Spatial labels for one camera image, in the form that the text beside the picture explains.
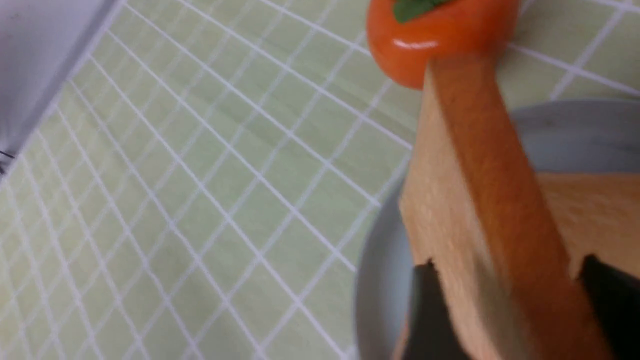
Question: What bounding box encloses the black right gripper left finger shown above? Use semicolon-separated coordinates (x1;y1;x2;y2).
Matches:
400;260;470;360

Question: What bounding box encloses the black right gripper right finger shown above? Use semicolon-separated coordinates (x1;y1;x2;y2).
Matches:
579;255;640;360

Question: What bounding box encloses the toast slice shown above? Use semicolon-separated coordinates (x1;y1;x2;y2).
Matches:
399;55;614;360
537;173;640;278

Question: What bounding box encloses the light blue round plate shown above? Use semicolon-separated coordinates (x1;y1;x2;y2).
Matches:
354;99;640;360

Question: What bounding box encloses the green checkered tablecloth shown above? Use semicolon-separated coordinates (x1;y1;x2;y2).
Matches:
0;0;640;360

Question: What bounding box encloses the orange persimmon with green leaf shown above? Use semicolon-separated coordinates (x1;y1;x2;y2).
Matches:
365;0;521;90

